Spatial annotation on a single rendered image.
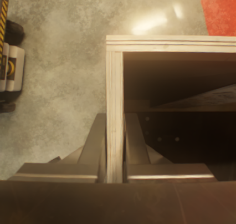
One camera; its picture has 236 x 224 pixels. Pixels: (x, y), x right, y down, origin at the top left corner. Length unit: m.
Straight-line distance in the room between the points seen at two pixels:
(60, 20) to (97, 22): 0.24
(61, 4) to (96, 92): 0.60
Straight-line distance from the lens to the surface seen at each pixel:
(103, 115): 0.15
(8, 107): 1.17
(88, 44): 1.12
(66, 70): 1.13
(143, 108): 0.91
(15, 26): 1.16
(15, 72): 1.12
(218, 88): 0.31
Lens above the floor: 1.07
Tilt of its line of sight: 83 degrees down
